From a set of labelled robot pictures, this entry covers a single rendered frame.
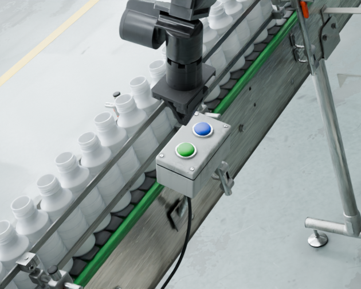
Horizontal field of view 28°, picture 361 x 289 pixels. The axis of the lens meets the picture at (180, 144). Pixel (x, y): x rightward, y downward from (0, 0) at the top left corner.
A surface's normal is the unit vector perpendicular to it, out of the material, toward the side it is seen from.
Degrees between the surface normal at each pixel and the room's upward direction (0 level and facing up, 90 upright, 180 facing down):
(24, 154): 0
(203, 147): 20
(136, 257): 90
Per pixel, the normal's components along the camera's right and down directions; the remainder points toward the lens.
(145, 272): 0.80, 0.11
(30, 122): -0.30, -0.77
